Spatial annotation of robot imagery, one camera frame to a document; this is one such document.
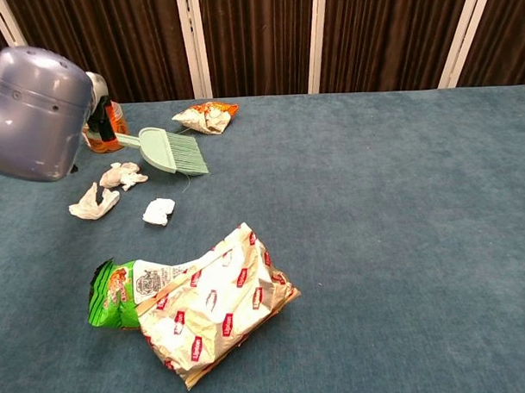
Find small white tissue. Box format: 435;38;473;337
141;197;178;228

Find mint green hand brush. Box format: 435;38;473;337
87;124;210;181

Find crumpled orange snack wrapper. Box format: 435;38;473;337
171;100;241;137

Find silver foil bag red logos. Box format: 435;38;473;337
133;221;304;392

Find dark brown curtain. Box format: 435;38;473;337
0;0;525;119

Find orange jar with yellow toy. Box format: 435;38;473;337
81;100;131;155

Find green snack bag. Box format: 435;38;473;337
85;256;202;332

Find white metal frame post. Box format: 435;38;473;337
175;0;213;100
0;0;28;48
434;0;499;90
304;0;331;95

